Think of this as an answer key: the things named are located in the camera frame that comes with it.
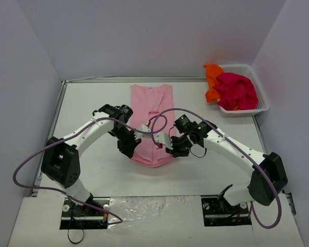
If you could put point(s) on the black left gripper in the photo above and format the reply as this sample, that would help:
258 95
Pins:
129 146

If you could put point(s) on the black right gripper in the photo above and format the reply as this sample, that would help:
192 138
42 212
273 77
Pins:
177 148

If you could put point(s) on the pink t shirt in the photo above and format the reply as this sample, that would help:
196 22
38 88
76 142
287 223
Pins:
147 102

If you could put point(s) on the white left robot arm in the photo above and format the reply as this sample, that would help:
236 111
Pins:
61 161

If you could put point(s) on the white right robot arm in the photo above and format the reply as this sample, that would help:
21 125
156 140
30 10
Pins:
266 171

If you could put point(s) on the magenta t shirt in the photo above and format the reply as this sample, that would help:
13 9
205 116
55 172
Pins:
248 95

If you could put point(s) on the orange t shirt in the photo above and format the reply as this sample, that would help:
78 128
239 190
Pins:
212 79

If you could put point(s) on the white plastic basket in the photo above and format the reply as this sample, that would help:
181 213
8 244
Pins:
247 71

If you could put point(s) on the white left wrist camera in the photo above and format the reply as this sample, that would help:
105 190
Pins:
143 131

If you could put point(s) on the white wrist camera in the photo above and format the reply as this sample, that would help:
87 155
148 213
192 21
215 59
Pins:
162 139
143 131

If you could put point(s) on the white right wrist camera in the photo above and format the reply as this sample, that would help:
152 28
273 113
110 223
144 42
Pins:
162 139

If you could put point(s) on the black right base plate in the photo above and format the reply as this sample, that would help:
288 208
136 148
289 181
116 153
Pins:
217 214

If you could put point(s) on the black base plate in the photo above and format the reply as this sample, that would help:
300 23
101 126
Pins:
217 214
80 217

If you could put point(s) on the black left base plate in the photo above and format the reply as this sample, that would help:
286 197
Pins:
80 217

